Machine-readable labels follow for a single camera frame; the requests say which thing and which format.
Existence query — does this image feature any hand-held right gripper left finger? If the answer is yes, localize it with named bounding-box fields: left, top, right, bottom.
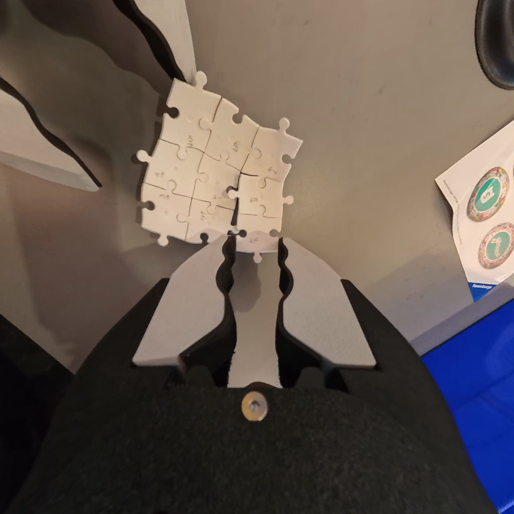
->
left=133, top=235, right=238, bottom=388

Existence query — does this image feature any small joined puzzle pair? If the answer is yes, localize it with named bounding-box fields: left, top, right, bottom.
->
left=228, top=173, right=294, bottom=263

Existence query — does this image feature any joined white puzzle section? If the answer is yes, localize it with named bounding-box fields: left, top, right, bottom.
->
left=136, top=71, right=304, bottom=246

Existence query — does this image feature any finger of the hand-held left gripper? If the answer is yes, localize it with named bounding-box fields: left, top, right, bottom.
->
left=114, top=0, right=198, bottom=83
left=0, top=76, right=102, bottom=192

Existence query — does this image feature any blue box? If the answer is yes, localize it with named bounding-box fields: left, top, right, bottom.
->
left=419, top=299, right=514, bottom=514

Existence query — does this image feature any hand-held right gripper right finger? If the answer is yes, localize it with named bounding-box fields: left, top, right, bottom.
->
left=275, top=238, right=377, bottom=389

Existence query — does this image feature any white printed instruction sheet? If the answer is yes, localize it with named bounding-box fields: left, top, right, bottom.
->
left=435, top=118, right=514, bottom=303

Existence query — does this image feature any black round desk grommet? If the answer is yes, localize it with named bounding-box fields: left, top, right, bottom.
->
left=475, top=0, right=514, bottom=90

